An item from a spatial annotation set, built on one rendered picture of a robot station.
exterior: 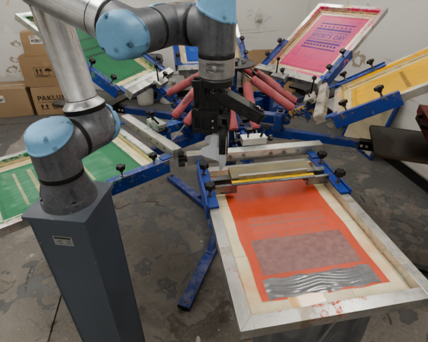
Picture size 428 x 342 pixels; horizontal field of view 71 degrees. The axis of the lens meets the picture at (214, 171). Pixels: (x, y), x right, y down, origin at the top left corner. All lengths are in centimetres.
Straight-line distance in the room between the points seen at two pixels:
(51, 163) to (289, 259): 76
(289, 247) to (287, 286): 17
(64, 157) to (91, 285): 45
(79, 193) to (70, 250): 19
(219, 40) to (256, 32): 482
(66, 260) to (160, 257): 137
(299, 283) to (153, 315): 125
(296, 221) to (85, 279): 76
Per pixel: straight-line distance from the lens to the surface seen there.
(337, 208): 132
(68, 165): 86
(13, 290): 251
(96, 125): 91
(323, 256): 111
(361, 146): 199
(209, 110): 66
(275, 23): 551
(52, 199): 90
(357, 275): 108
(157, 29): 58
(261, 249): 108
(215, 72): 62
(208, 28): 61
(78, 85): 90
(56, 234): 97
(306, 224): 121
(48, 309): 230
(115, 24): 54
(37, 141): 83
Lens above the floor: 174
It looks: 33 degrees down
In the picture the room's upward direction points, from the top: straight up
